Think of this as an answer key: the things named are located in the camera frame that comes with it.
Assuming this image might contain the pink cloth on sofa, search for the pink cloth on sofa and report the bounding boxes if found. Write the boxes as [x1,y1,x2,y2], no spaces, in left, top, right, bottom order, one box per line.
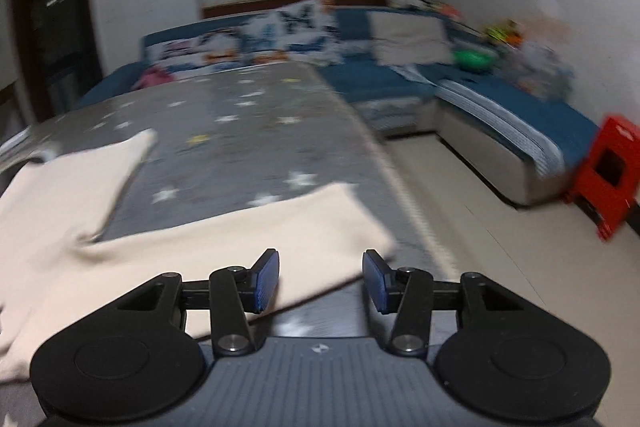
[131,66,175,91]

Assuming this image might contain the green round toy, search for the green round toy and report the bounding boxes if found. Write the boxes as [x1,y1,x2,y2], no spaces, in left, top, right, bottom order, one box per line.
[452,49,497,74]

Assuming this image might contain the grey star tablecloth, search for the grey star tablecloth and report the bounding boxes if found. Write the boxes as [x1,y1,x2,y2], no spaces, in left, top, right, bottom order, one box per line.
[12,63,454,339]

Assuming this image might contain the left butterfly pillow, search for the left butterfly pillow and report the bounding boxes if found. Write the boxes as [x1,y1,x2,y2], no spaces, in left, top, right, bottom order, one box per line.
[145,28,245,74]

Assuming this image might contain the clear toy storage box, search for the clear toy storage box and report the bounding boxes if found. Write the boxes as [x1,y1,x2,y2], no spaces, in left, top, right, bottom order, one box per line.
[501,41,574,102]

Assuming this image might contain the grey cushion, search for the grey cushion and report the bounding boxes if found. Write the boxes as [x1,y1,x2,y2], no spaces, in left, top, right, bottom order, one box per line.
[368,12,454,66]

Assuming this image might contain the red plastic stool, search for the red plastic stool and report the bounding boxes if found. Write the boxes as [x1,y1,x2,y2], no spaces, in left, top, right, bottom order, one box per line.
[564,114,639,242]

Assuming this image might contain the yellow orange plush toys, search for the yellow orange plush toys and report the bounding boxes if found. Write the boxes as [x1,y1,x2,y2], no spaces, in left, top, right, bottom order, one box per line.
[484,20,524,48]

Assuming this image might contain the blue corner sofa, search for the blue corner sofa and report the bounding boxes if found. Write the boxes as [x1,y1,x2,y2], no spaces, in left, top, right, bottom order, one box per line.
[81,7,598,206]

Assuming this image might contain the right butterfly pillow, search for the right butterfly pillow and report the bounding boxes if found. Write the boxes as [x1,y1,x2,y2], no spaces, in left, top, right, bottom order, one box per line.
[240,0,343,66]

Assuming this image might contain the cream fleece garment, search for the cream fleece garment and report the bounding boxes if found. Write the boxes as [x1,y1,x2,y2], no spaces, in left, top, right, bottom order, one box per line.
[1,130,395,381]

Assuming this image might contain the butterfly pillow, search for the butterfly pillow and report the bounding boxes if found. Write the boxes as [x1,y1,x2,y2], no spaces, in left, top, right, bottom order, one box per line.
[240,0,343,66]
[145,28,245,74]

